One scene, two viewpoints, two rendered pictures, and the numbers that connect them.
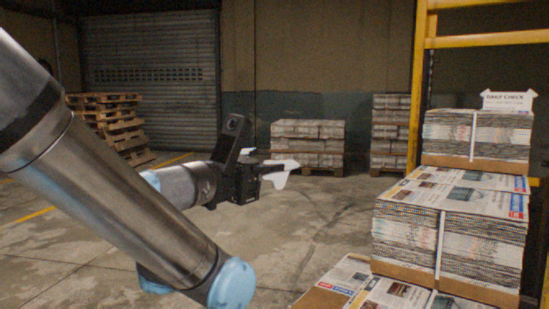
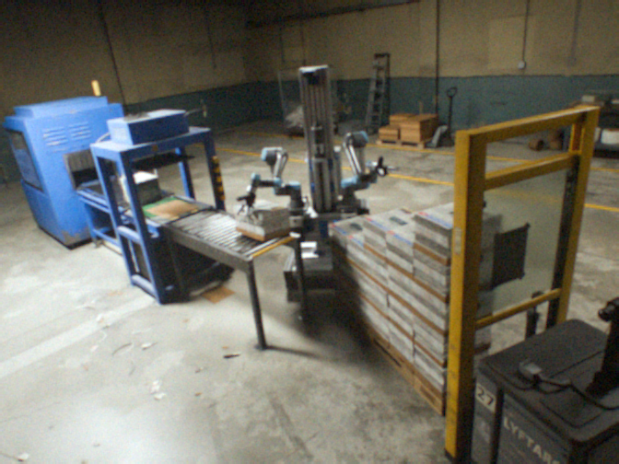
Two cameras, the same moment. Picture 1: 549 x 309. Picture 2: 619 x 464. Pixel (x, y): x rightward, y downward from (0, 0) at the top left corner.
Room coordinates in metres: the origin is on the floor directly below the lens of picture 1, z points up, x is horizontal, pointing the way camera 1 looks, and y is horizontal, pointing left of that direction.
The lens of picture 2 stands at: (2.09, -3.19, 2.23)
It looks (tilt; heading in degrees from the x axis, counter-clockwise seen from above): 23 degrees down; 124
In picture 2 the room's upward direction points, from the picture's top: 6 degrees counter-clockwise
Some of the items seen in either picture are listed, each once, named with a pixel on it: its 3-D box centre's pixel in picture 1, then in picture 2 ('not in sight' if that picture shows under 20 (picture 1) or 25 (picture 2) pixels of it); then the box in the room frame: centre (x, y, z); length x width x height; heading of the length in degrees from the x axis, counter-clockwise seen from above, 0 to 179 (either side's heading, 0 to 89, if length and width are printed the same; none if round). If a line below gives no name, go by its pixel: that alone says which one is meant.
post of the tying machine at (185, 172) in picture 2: not in sight; (190, 194); (-1.70, 0.10, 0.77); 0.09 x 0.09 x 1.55; 77
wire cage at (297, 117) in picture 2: not in sight; (309, 102); (-4.03, 6.53, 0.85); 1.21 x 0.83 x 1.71; 167
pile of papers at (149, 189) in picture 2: not in sight; (141, 189); (-2.07, -0.26, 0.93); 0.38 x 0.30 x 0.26; 167
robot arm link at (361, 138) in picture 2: not in sight; (359, 161); (0.35, 0.35, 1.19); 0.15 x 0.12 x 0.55; 51
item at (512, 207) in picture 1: (453, 197); (396, 218); (1.04, -0.54, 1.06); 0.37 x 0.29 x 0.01; 56
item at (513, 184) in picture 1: (466, 177); (421, 232); (1.27, -0.70, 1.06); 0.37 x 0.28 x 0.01; 57
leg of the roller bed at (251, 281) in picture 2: not in sight; (256, 310); (0.05, -1.01, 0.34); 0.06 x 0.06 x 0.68; 77
